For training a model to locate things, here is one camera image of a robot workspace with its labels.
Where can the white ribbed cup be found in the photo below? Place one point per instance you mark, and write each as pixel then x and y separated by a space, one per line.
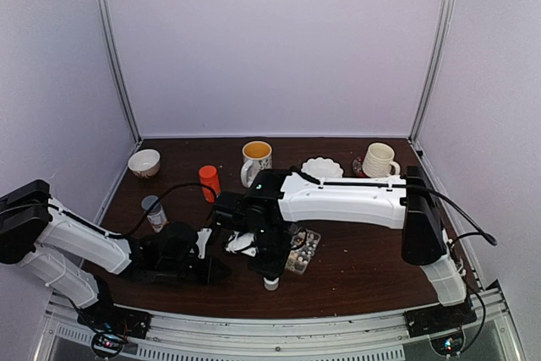
pixel 379 161

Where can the orange pill bottle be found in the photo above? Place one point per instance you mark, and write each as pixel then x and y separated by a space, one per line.
pixel 209 177

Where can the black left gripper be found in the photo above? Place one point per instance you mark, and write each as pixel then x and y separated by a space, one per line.
pixel 208 277

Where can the white pills in organizer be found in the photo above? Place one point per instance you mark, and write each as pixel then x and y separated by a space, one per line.
pixel 303 247

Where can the aluminium frame post left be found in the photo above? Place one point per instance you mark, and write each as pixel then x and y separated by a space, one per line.
pixel 116 70

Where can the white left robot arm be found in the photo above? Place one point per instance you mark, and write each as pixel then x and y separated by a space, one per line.
pixel 37 231

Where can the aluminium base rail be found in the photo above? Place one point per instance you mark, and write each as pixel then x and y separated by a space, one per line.
pixel 377 336

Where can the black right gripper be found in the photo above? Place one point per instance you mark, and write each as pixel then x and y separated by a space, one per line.
pixel 273 268

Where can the red saucer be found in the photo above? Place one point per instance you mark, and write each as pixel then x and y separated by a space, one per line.
pixel 357 167

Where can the aluminium frame post right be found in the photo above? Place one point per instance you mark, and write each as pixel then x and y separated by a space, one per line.
pixel 441 33

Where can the clear plastic pill organizer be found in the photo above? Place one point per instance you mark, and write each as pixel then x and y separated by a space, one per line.
pixel 303 249

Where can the white scalloped dish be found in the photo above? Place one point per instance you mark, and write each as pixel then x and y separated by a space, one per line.
pixel 320 167

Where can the yellow-lined patterned mug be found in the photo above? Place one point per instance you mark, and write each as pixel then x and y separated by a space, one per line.
pixel 257 156

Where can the grey-capped orange label bottle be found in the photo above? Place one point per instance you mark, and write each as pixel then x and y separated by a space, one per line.
pixel 155 213

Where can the white ceramic bowl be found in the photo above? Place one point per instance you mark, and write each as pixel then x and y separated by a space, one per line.
pixel 145 163

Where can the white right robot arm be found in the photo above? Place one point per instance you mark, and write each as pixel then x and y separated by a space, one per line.
pixel 395 202

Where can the aluminium frame post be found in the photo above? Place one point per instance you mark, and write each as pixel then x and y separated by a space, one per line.
pixel 441 33
pixel 116 70

